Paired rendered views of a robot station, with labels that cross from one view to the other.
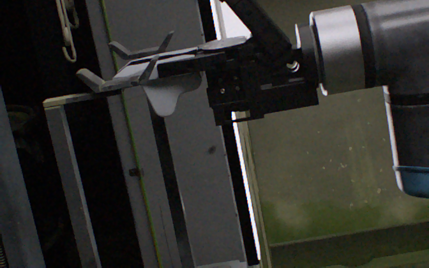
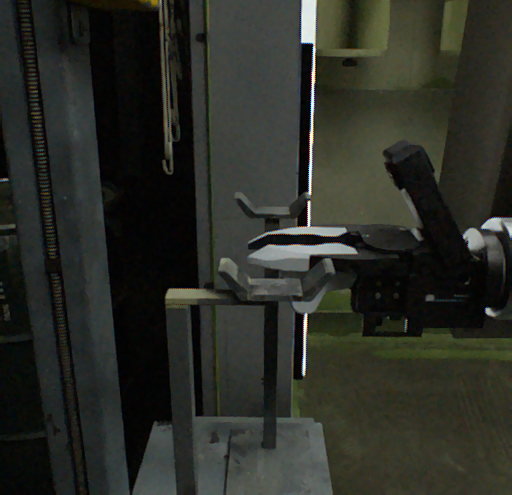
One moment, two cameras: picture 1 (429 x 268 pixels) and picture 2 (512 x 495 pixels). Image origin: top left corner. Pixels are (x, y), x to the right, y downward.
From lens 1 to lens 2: 0.45 m
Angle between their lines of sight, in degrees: 6
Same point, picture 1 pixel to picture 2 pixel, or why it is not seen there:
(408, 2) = not seen: outside the picture
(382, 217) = not seen: hidden behind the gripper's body
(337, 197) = not seen: hidden behind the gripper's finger
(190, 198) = (255, 315)
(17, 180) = (108, 344)
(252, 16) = (437, 216)
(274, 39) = (455, 247)
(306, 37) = (495, 254)
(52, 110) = (176, 309)
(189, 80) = (342, 277)
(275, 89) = (438, 302)
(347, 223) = (338, 303)
